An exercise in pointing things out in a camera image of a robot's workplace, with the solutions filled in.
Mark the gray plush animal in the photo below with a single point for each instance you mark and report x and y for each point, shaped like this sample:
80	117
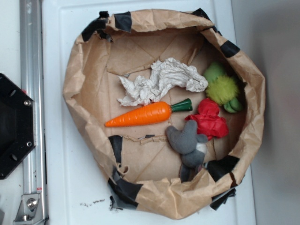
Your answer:
190	145

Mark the orange plastic toy carrot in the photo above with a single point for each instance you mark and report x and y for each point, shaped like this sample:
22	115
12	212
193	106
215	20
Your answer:
150	114

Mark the crumpled white paper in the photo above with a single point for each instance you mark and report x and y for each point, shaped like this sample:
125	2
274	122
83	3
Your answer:
164	76

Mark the brown paper bag bin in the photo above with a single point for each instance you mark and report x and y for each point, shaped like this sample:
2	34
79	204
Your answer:
138	163

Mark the crumpled red paper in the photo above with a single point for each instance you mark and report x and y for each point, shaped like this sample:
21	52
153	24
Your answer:
208	121

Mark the green fuzzy plush toy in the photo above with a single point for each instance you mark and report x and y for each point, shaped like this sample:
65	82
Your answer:
222	89

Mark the white tray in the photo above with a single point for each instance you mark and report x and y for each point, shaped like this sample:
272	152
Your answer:
78	193

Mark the aluminium extrusion rail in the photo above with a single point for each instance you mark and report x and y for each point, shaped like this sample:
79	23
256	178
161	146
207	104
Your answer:
34	165

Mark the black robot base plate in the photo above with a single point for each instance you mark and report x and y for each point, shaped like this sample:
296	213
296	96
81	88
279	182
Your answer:
16	126

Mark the metal corner bracket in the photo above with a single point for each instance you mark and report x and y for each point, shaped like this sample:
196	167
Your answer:
30	210

